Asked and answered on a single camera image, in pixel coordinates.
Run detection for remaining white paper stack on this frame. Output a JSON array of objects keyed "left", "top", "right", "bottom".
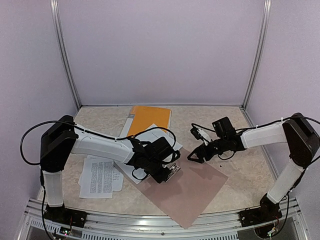
[{"left": 78, "top": 155, "right": 124, "bottom": 199}]

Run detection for aluminium frame post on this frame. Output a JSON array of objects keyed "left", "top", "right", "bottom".
[
  {"left": 50, "top": 0, "right": 82, "bottom": 110},
  {"left": 241, "top": 0, "right": 272, "bottom": 112}
]

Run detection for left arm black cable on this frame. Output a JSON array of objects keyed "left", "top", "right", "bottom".
[{"left": 19, "top": 120, "right": 177, "bottom": 183}]

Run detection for translucent grey plastic sheet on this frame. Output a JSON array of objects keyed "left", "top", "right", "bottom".
[{"left": 137, "top": 148, "right": 228, "bottom": 229}]

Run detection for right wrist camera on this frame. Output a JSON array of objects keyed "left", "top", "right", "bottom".
[{"left": 190, "top": 126, "right": 212, "bottom": 146}]

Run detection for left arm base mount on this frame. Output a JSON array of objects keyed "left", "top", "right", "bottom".
[{"left": 44, "top": 205, "right": 88, "bottom": 228}]

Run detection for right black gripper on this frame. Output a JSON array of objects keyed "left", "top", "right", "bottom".
[{"left": 187, "top": 136, "right": 228, "bottom": 163}]

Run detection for left aluminium frame post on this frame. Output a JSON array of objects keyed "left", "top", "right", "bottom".
[{"left": 50, "top": 0, "right": 82, "bottom": 110}]

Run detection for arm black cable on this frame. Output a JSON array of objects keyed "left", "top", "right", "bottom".
[
  {"left": 19, "top": 120, "right": 177, "bottom": 183},
  {"left": 190, "top": 116, "right": 320, "bottom": 201}
]

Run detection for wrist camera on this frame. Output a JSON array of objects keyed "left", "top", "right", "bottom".
[
  {"left": 164, "top": 163, "right": 181, "bottom": 182},
  {"left": 190, "top": 126, "right": 212, "bottom": 146}
]

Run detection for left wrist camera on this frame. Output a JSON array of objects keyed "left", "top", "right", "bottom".
[{"left": 164, "top": 163, "right": 181, "bottom": 182}]

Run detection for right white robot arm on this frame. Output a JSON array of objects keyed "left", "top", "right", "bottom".
[{"left": 187, "top": 112, "right": 320, "bottom": 222}]

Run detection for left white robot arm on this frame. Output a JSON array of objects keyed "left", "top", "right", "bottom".
[{"left": 40, "top": 115, "right": 181, "bottom": 223}]

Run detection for orange file folder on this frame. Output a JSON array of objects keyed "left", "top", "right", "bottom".
[{"left": 119, "top": 105, "right": 172, "bottom": 138}]

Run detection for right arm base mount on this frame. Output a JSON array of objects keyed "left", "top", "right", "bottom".
[{"left": 238, "top": 208, "right": 283, "bottom": 228}]

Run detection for front aluminium rail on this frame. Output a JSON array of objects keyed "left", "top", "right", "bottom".
[{"left": 14, "top": 198, "right": 311, "bottom": 240}]

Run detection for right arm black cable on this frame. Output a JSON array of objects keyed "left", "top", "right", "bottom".
[{"left": 190, "top": 116, "right": 320, "bottom": 201}]

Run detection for white printed paper sheets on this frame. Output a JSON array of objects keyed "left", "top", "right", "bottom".
[{"left": 115, "top": 126, "right": 183, "bottom": 184}]

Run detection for right aluminium frame post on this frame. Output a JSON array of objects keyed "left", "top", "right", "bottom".
[{"left": 241, "top": 0, "right": 272, "bottom": 112}]

